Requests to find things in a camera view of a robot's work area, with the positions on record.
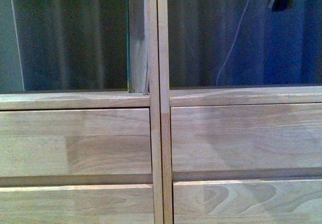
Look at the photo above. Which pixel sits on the right wooden shelf cabinet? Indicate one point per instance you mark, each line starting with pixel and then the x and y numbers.
pixel 218 97

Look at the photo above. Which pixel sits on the wooden shelf cabinet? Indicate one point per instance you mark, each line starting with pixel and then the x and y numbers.
pixel 141 91
pixel 218 97

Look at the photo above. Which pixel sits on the left wooden shelf cabinet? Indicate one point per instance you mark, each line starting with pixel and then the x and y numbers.
pixel 141 91

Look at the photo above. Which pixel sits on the dark pleated curtain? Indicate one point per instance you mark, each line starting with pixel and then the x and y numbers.
pixel 81 44

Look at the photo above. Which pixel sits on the upper right wooden drawer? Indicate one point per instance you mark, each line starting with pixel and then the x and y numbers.
pixel 248 137

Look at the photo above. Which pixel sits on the wooden drawer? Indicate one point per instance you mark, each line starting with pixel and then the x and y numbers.
pixel 248 201
pixel 78 204
pixel 248 137
pixel 75 142

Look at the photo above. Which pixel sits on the lower right wooden drawer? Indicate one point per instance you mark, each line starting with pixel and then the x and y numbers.
pixel 248 201

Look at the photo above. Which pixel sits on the upper left wooden drawer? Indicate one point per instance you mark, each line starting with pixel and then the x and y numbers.
pixel 75 142

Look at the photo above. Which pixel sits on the lower left wooden drawer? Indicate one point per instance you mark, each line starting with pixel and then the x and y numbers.
pixel 78 204

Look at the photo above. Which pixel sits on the white vertical pole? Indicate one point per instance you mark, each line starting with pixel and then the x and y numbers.
pixel 18 45

